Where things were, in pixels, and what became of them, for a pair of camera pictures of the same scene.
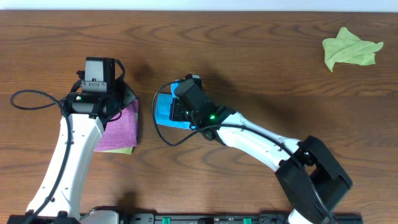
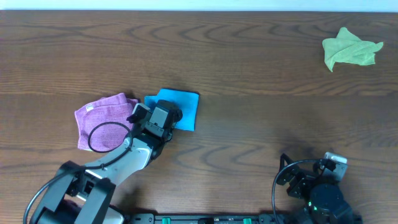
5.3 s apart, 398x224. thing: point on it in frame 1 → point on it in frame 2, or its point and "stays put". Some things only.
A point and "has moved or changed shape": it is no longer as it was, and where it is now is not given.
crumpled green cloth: (347, 48) stays put
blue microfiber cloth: (163, 109) has moved or changed shape
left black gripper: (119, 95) → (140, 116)
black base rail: (227, 218) stays put
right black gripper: (175, 113) → (303, 180)
